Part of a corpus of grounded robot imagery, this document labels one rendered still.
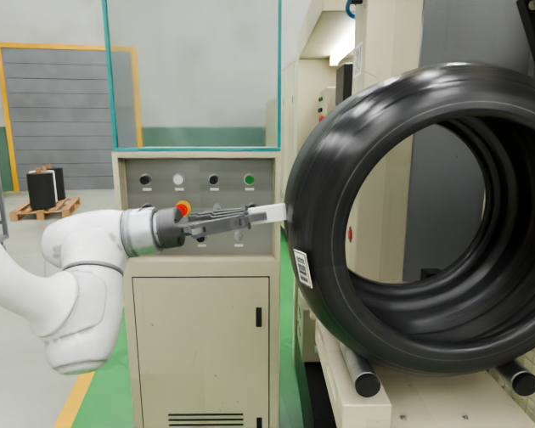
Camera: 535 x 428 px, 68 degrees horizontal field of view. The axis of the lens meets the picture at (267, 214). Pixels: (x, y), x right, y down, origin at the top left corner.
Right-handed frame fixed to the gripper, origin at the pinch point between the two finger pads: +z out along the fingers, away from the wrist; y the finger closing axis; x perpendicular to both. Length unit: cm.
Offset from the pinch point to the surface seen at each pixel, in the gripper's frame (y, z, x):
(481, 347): -12.1, 32.8, 25.6
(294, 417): 92, -3, 119
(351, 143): -11.1, 14.6, -11.4
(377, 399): -9.7, 14.9, 34.7
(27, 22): 821, -448, -300
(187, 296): 57, -33, 37
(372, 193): 25.7, 26.4, 4.0
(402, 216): 25.7, 33.6, 11.0
